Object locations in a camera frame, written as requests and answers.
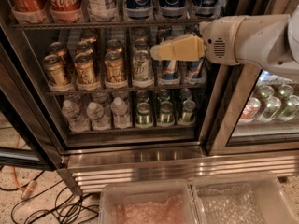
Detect middle green can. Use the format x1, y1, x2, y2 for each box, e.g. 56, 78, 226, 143
158, 101, 174, 124

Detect right green can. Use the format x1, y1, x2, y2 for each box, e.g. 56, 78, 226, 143
179, 99, 196, 122

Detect white labelled can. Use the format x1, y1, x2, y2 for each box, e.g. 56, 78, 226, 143
88, 0, 117, 21

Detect red white can right compartment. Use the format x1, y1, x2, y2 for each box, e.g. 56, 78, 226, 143
239, 97, 261, 123

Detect orange extension cord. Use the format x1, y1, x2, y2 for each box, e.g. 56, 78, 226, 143
10, 135, 38, 201

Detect left water bottle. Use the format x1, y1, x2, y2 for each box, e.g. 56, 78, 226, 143
62, 100, 90, 133

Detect stainless steel fridge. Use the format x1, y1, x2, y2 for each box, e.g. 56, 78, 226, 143
0, 0, 299, 195

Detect right clear plastic bin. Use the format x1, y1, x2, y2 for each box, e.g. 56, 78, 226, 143
191, 172, 299, 224

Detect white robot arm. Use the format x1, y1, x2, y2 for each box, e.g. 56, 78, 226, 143
150, 12, 299, 81

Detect right water bottle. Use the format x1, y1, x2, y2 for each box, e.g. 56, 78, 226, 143
111, 97, 132, 129

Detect left clear plastic bin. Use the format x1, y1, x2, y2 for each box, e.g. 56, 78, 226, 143
98, 179, 200, 224

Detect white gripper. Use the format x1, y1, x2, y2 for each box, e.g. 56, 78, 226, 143
150, 16, 247, 65

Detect front middle gold can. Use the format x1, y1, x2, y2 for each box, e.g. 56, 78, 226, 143
74, 53, 97, 85

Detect water bottle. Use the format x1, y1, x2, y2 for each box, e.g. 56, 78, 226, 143
62, 100, 90, 133
111, 97, 132, 129
87, 102, 110, 131

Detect left red bull can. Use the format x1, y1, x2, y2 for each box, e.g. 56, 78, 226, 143
162, 60, 178, 80

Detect red bull can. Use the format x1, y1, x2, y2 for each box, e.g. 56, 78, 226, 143
186, 59, 204, 78
162, 60, 178, 80

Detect gold can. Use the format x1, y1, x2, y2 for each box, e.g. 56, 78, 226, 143
74, 53, 97, 85
105, 51, 125, 83
43, 54, 70, 87

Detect right red bull can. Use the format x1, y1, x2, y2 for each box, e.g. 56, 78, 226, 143
186, 59, 204, 78

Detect front right gold can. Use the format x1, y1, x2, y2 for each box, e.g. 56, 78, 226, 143
105, 51, 125, 83

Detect green white soda can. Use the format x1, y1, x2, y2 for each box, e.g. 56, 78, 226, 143
133, 50, 151, 81

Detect clear plastic bin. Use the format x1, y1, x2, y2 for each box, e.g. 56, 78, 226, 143
191, 172, 299, 224
98, 179, 200, 224

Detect black floor cables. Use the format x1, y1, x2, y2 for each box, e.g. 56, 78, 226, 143
0, 169, 101, 224

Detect left green can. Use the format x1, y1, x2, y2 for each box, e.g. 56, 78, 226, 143
136, 102, 152, 125

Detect right red coca-cola can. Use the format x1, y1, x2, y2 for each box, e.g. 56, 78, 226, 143
50, 0, 84, 23

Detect front left gold can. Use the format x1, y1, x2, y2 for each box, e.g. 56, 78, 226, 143
43, 54, 70, 87

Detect middle water bottle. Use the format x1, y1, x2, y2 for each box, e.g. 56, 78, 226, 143
87, 102, 110, 131

